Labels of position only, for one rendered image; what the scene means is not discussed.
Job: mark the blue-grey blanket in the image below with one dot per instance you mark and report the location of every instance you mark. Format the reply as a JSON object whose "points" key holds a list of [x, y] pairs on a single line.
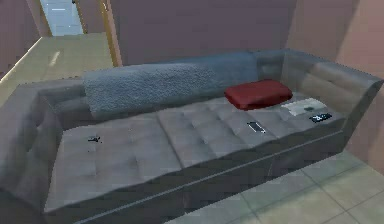
{"points": [[146, 86]]}

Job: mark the black phone with pale edge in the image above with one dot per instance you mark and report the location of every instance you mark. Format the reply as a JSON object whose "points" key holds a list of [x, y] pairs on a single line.
{"points": [[256, 127]]}

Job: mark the red cushion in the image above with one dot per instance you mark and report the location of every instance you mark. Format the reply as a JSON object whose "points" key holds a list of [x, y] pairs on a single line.
{"points": [[258, 94]]}

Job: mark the grey sofa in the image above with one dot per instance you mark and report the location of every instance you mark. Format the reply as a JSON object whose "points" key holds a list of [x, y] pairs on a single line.
{"points": [[140, 156]]}

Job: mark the small black key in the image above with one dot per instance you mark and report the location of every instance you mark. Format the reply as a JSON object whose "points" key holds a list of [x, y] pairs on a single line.
{"points": [[94, 139]]}

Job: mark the black remote control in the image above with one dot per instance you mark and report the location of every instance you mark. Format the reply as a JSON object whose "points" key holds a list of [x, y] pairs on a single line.
{"points": [[320, 117]]}

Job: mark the yellow wooden door frame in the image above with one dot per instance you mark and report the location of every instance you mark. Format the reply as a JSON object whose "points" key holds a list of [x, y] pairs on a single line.
{"points": [[111, 33]]}

